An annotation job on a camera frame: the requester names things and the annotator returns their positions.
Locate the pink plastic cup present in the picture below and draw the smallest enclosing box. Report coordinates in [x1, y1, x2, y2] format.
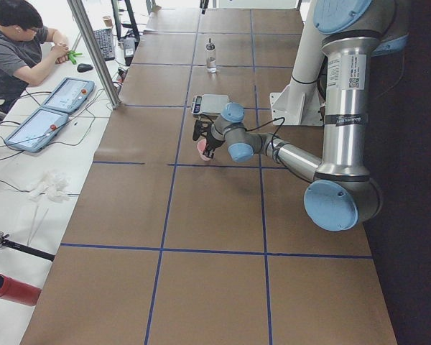
[196, 138, 211, 162]

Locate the aluminium frame post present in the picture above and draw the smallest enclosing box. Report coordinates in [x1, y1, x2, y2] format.
[68, 0, 121, 109]

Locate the red cylinder bottle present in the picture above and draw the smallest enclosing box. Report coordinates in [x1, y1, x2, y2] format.
[0, 274, 42, 306]

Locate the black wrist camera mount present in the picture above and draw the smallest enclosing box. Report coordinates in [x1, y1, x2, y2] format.
[192, 116, 213, 142]

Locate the crumpled white tissue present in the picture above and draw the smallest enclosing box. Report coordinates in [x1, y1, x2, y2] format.
[28, 170, 69, 203]

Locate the teach pendant tablet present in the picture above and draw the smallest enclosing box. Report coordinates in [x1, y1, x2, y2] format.
[4, 107, 68, 153]
[41, 77, 95, 115]

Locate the seated person grey shirt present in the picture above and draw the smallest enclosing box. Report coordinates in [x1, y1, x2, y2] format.
[0, 0, 70, 114]

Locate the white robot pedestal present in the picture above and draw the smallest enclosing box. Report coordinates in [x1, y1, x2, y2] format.
[270, 1, 324, 126]

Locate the black keyboard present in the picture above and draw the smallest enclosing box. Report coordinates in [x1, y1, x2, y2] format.
[93, 28, 116, 61]

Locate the black computer mouse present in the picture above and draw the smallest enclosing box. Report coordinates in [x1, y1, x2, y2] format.
[77, 63, 93, 73]

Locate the upper teach pendant tablet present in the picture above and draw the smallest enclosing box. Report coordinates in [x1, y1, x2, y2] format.
[41, 77, 95, 115]

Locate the clear glass sauce bottle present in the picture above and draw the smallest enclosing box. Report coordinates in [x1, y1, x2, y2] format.
[205, 37, 217, 73]

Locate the silver digital kitchen scale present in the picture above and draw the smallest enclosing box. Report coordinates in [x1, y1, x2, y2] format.
[190, 94, 230, 115]

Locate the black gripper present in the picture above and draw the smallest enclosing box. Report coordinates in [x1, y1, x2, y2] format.
[203, 126, 225, 159]

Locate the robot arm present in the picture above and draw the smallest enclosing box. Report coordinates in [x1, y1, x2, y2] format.
[193, 1, 411, 231]

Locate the lower teach pendant tablet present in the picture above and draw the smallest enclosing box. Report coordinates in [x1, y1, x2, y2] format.
[4, 107, 68, 153]

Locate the green toy object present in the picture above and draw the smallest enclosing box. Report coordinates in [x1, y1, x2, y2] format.
[68, 50, 83, 65]

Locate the black camera cable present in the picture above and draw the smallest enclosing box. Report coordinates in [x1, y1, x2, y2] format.
[242, 116, 287, 170]

